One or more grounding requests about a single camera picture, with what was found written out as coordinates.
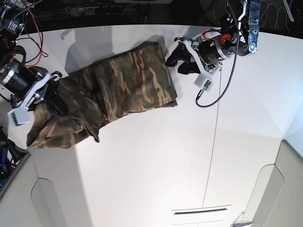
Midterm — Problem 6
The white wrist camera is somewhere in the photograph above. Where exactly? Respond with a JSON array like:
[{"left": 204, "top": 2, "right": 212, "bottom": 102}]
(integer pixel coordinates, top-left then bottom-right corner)
[
  {"left": 7, "top": 106, "right": 30, "bottom": 128},
  {"left": 194, "top": 72, "right": 213, "bottom": 91}
]

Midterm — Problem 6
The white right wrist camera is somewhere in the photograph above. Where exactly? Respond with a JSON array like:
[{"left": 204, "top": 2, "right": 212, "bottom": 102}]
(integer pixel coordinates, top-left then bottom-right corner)
[{"left": 7, "top": 106, "right": 30, "bottom": 128}]

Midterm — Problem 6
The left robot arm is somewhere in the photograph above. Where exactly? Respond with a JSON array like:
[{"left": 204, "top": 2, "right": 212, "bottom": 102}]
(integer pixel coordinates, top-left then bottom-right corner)
[{"left": 166, "top": 0, "right": 261, "bottom": 75}]

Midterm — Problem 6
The camouflage T-shirt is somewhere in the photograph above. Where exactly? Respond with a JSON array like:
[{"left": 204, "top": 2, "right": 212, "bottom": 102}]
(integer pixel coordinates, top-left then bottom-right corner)
[{"left": 27, "top": 42, "right": 177, "bottom": 149}]

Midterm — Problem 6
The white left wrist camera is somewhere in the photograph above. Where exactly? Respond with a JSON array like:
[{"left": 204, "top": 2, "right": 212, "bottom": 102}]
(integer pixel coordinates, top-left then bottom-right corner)
[{"left": 194, "top": 72, "right": 213, "bottom": 91}]

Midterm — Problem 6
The grey cable bundle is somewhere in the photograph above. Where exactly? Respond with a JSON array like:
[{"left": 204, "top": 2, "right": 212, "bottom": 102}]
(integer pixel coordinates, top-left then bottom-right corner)
[{"left": 260, "top": 0, "right": 295, "bottom": 30}]

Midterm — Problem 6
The blue black equipment pile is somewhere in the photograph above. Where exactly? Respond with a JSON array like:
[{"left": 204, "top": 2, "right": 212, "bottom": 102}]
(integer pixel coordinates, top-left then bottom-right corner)
[{"left": 0, "top": 126, "right": 28, "bottom": 189}]

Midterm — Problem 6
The black camera cable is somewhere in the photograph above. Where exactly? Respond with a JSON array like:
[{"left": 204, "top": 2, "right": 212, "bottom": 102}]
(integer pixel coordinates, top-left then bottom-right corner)
[{"left": 195, "top": 0, "right": 240, "bottom": 109}]

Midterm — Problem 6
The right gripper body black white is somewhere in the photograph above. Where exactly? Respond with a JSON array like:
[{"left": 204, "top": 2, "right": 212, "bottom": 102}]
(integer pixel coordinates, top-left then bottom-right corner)
[{"left": 0, "top": 62, "right": 62, "bottom": 111}]

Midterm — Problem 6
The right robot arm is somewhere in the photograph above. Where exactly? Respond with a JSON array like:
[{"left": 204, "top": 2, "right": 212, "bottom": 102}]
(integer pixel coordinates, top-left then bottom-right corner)
[{"left": 0, "top": 0, "right": 68, "bottom": 115}]

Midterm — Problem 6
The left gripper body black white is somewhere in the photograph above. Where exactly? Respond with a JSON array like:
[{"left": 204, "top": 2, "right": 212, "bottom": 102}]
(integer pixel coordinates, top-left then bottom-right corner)
[{"left": 174, "top": 34, "right": 239, "bottom": 74}]

